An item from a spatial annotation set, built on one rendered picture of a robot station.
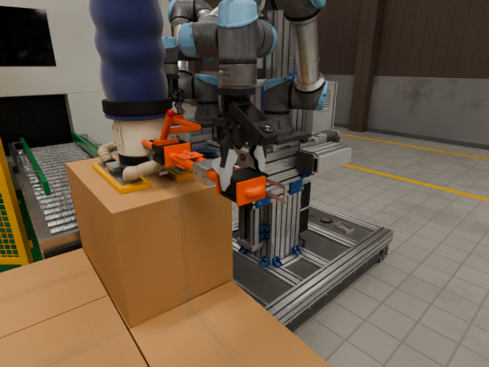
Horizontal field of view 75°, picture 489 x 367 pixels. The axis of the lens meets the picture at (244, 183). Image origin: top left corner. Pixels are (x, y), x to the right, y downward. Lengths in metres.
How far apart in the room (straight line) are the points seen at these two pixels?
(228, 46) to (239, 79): 0.06
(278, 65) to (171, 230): 0.93
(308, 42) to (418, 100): 5.72
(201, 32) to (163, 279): 0.74
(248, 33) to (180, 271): 0.77
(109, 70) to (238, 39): 0.58
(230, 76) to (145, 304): 0.76
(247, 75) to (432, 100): 6.19
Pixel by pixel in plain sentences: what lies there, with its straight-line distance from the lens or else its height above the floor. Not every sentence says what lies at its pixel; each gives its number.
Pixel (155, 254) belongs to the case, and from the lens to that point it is 1.04.
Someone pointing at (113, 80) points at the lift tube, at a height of 1.27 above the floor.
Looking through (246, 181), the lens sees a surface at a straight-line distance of 0.65.
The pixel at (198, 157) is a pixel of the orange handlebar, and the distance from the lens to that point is 0.88.
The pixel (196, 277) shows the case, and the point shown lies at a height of 0.63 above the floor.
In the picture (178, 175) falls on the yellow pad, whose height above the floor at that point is 0.96.
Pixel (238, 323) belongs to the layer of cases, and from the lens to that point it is 1.11.
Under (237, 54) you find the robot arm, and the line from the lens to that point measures 0.64.
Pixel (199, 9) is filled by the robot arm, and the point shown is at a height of 1.58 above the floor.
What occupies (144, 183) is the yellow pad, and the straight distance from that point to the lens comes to 1.07.
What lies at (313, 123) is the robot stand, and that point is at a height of 1.02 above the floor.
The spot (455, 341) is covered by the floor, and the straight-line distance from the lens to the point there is 2.10.
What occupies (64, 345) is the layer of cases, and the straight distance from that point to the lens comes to 1.18.
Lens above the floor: 1.32
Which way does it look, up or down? 20 degrees down
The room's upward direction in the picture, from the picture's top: straight up
